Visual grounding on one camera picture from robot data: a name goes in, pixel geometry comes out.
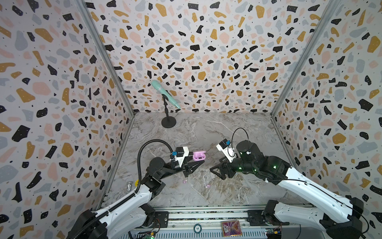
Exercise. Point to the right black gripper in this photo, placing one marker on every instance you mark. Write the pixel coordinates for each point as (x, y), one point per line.
(223, 176)

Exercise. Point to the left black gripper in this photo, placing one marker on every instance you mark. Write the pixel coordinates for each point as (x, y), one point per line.
(189, 169)

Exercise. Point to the pink earbud case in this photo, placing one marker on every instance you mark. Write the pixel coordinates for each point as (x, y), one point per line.
(199, 155)

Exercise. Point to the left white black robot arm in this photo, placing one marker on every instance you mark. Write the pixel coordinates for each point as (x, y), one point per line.
(131, 211)

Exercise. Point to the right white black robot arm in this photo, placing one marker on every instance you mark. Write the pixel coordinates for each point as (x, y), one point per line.
(338, 216)

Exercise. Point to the black microphone stand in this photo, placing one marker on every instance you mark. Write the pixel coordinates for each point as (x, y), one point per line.
(167, 121)

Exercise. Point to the colourful square card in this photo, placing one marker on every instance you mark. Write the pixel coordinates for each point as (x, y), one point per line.
(231, 228)

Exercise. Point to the round black white button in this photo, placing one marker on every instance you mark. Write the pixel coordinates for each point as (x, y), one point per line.
(197, 228)

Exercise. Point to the mint green microphone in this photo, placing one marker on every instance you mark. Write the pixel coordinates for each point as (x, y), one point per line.
(160, 89)

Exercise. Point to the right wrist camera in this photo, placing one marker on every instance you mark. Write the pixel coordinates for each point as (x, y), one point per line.
(226, 148)

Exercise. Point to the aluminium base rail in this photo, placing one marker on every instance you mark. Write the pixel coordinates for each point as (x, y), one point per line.
(178, 223)

